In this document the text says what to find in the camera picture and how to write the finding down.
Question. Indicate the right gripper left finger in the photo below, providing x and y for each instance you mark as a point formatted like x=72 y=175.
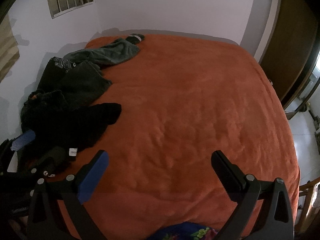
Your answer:
x=58 y=210

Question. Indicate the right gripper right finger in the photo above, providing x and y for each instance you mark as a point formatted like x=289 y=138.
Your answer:
x=275 y=219

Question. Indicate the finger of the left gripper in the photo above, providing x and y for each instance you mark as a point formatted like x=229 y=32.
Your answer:
x=23 y=140

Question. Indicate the black sweatshirt with white logo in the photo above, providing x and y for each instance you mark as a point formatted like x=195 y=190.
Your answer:
x=62 y=129

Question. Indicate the wooden chair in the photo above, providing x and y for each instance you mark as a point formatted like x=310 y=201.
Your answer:
x=310 y=208

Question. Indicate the dark jeans pile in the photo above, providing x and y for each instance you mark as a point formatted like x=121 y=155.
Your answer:
x=80 y=83

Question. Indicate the colourful floral cloth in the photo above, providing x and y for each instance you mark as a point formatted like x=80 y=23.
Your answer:
x=185 y=230

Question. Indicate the beige curtain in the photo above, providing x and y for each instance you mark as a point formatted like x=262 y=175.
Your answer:
x=9 y=52

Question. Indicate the grey-green fleece garment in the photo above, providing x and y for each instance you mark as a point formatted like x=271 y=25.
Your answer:
x=114 y=53

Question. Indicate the orange fleece bed blanket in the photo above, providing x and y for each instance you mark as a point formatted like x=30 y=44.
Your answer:
x=183 y=98

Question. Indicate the dark striped sock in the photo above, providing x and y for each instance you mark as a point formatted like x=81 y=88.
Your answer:
x=135 y=38

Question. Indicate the brown wooden door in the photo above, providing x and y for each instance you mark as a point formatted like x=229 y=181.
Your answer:
x=293 y=47

